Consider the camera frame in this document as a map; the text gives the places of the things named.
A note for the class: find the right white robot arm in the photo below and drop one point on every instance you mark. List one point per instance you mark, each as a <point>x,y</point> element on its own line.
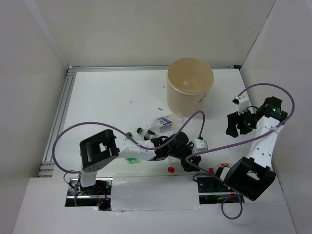
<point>253,173</point>

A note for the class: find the blue label clear bottle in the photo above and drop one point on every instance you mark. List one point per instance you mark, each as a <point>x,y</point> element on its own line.
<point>166,123</point>

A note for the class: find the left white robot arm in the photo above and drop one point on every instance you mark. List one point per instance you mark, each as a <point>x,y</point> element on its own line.
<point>101,149</point>

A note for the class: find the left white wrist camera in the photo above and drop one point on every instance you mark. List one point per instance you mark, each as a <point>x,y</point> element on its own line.
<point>199,145</point>

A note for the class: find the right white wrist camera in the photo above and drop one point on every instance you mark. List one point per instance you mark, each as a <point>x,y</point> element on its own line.
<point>242,102</point>

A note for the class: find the green plastic bottle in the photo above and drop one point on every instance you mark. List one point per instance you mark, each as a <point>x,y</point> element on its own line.
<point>131,160</point>

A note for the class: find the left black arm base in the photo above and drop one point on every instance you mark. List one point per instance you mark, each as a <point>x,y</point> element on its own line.
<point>98,195</point>

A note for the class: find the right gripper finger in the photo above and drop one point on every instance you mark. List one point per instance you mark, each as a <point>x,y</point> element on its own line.
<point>232,123</point>
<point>241,126</point>

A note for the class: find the red label cola bottle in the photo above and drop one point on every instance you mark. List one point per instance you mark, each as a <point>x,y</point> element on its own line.
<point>173,164</point>

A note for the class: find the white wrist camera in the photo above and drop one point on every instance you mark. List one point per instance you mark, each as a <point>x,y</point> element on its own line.
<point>242,102</point>
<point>199,145</point>

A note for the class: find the beige plastic bin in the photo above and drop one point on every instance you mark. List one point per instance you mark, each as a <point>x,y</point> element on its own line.
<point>188,82</point>

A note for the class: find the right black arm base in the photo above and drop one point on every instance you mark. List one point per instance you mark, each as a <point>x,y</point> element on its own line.
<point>212,191</point>

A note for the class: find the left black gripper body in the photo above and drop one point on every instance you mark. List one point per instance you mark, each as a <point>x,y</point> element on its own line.
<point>183,152</point>

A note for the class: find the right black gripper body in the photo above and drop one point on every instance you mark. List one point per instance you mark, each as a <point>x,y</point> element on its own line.
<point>250,121</point>

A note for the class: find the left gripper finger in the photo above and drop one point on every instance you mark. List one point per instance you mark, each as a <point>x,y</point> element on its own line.
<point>195,163</point>
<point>186,166</point>

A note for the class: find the black label clear bottle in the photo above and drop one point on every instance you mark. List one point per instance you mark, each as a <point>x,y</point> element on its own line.
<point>146,134</point>

